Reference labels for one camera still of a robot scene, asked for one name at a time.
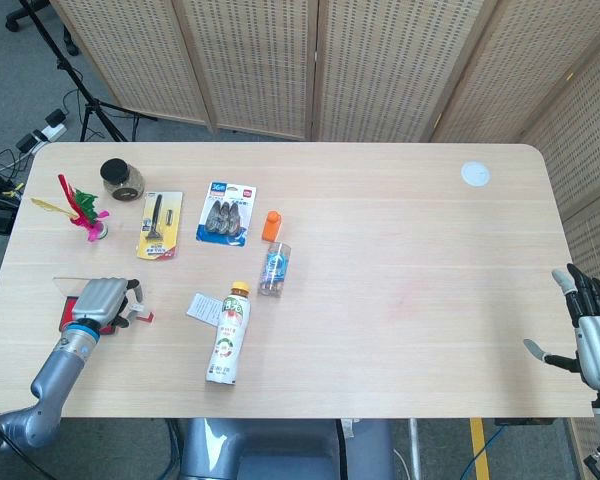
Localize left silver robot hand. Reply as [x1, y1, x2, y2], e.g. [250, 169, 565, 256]
[71, 276, 144, 336]

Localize white and red stamp block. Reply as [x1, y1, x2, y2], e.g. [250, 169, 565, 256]
[127, 299, 157, 326]

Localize colourful feather shuttlecock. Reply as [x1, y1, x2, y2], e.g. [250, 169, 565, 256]
[29, 173, 113, 245]

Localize razor in yellow card pack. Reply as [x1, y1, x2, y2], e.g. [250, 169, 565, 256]
[135, 190, 185, 261]

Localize white printed paper card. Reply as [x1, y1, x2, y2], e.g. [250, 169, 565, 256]
[185, 291, 227, 329]

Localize glass jar with black lid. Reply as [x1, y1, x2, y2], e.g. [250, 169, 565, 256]
[99, 157, 145, 203]

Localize tea bottle with yellow cap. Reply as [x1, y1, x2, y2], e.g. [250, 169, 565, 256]
[204, 280, 253, 387]

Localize binder clips in blue pack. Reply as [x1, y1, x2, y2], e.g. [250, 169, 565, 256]
[195, 180, 257, 248]

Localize white power strip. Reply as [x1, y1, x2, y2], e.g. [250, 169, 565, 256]
[28, 121, 67, 145]

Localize clear snack tube blue label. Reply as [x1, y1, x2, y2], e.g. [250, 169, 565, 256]
[257, 241, 293, 299]

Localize small orange plastic bottle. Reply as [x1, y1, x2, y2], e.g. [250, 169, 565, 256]
[261, 210, 284, 244]

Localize black tripod stand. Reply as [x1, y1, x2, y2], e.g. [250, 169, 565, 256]
[17, 0, 159, 144]

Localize white round table grommet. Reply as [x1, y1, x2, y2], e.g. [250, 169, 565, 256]
[460, 159, 493, 189]

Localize grey robot torso base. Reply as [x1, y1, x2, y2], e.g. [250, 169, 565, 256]
[178, 416, 397, 480]

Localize black office chair base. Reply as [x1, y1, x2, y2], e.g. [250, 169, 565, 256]
[4, 0, 80, 57]

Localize wooden woven folding screen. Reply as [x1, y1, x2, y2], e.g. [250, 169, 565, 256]
[49, 0, 600, 480]

